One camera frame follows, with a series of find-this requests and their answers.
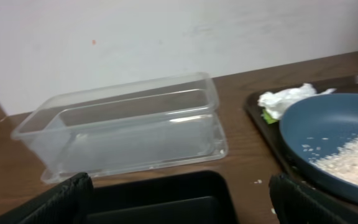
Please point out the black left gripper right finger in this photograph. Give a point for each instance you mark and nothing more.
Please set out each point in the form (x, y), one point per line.
(297, 203)

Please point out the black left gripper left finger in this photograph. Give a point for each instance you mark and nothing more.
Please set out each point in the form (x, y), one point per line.
(66, 202)

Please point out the dark blue plate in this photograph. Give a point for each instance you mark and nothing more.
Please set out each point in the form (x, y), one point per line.
(317, 127)

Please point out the brown serving tray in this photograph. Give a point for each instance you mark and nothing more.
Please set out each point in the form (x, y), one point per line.
(273, 138)

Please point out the pile of white rice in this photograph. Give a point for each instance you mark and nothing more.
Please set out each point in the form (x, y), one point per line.
(342, 164)

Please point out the green yellow wrapper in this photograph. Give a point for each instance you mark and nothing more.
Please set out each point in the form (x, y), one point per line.
(268, 119)

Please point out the black plastic tray bin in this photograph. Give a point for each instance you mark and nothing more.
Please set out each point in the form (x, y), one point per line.
(197, 197)

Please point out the crumpled white napkin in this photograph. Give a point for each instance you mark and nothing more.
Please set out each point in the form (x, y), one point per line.
(277, 103)

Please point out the clear plastic bin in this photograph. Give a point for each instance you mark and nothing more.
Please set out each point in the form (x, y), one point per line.
(164, 122)

